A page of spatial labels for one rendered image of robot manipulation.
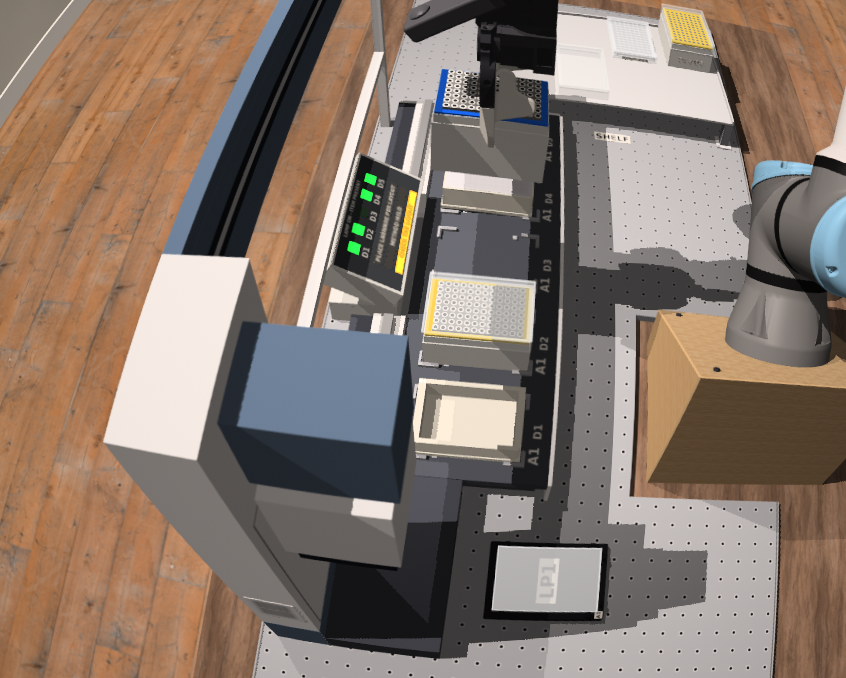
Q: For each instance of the cream one-well reservoir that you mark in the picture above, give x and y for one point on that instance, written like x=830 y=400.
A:
x=482 y=414

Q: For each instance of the light grey rectangular panel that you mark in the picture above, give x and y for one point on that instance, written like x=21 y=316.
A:
x=547 y=579

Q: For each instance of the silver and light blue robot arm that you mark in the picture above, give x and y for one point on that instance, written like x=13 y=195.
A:
x=797 y=227

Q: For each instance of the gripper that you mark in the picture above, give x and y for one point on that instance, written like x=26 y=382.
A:
x=531 y=24

